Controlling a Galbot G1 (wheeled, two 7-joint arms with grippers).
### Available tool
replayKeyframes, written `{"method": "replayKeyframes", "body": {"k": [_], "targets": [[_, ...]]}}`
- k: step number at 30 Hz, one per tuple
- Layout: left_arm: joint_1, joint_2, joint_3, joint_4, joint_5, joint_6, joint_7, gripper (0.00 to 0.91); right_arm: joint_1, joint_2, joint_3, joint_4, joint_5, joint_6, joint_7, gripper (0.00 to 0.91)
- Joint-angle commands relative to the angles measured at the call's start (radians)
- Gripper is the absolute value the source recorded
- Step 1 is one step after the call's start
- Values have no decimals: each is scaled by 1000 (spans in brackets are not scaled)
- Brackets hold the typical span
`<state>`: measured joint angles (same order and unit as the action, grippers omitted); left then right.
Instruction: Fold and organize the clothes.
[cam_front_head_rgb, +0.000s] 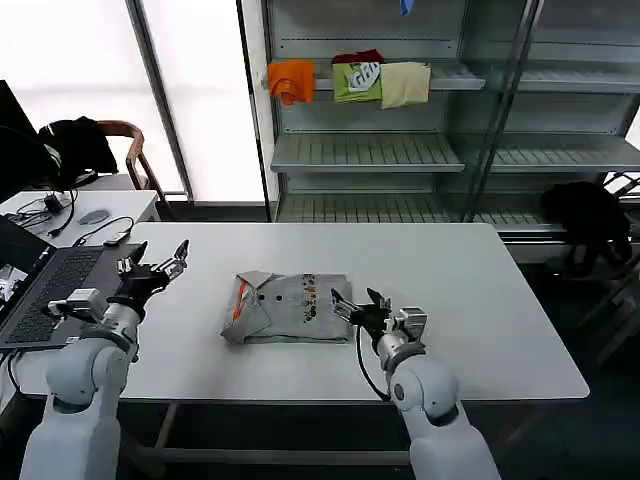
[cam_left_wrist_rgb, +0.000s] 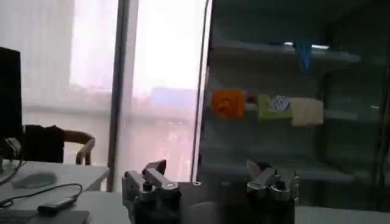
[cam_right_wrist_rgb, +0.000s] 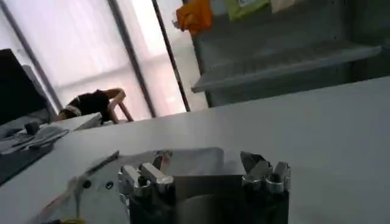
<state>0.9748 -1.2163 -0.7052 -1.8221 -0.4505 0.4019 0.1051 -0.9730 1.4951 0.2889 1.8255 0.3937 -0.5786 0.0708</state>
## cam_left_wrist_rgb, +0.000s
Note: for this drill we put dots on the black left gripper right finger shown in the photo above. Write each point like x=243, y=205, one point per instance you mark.
x=268, y=182

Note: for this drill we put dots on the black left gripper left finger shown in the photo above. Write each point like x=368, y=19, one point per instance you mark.
x=158, y=182

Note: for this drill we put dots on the shelf rack with goods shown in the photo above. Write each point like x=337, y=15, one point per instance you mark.
x=289, y=106

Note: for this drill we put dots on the wooden chair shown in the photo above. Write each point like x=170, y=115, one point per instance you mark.
x=83, y=146

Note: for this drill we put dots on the grey laptop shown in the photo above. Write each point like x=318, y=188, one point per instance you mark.
x=61, y=217

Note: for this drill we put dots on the small black adapter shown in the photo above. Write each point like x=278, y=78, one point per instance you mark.
x=56, y=204

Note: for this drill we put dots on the white computer mouse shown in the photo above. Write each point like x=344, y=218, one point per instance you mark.
x=35, y=180

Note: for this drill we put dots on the black computer monitor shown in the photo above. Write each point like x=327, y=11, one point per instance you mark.
x=10, y=91

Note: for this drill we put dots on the grey window frame post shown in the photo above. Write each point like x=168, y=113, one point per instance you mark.
x=117, y=91

